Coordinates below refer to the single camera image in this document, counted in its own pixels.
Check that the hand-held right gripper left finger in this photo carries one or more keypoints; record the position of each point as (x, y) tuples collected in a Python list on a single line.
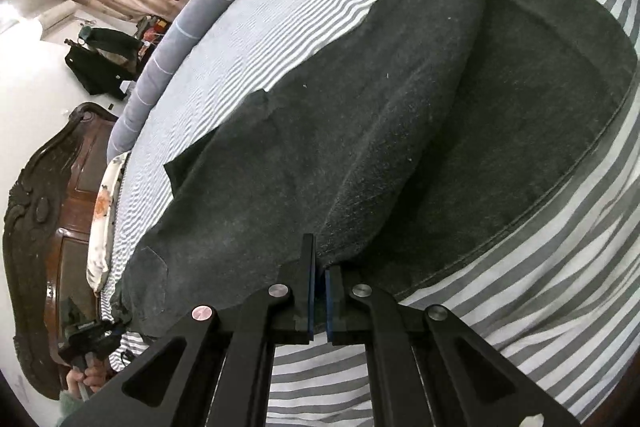
[(311, 307)]

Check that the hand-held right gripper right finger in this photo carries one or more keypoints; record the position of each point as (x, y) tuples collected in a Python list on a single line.
[(329, 307)]

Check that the dark grey denim pants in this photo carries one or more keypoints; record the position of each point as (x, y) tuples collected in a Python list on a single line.
[(380, 117)]

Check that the person's left forearm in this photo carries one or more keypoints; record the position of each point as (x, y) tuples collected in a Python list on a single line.
[(72, 409)]

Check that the person's left hand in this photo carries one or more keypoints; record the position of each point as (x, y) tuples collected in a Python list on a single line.
[(87, 379)]

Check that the floral pillow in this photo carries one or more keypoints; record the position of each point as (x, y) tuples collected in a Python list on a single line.
[(102, 227)]

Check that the carved dark wooden headboard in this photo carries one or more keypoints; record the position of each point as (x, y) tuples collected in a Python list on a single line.
[(50, 232)]

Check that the hanging black jacket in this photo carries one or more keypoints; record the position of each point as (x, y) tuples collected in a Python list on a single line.
[(95, 74)]

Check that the grey white striped bed sheet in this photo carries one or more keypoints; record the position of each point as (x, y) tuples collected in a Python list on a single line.
[(280, 32)]

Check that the hanging dark green jacket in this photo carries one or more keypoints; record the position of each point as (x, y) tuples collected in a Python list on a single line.
[(110, 39)]

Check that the rolled grey duvet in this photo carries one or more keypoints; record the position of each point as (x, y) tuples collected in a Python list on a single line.
[(200, 22)]

